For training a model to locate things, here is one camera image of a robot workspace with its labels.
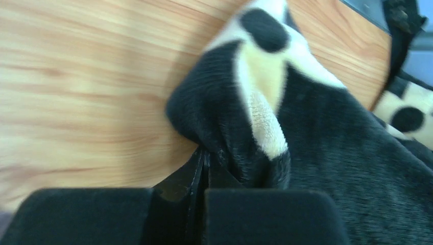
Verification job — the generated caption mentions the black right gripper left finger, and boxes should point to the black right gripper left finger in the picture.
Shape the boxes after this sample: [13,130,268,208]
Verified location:
[1,188,154,245]

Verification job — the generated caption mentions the black ribbon strap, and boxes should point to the black ribbon strap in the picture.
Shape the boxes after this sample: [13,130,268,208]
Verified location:
[382,0,427,89]

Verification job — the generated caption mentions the black floral plush blanket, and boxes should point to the black floral plush blanket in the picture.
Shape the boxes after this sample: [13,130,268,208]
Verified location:
[165,1,432,244]

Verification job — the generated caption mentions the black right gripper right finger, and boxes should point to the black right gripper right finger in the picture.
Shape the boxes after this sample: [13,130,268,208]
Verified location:
[205,189,350,244]

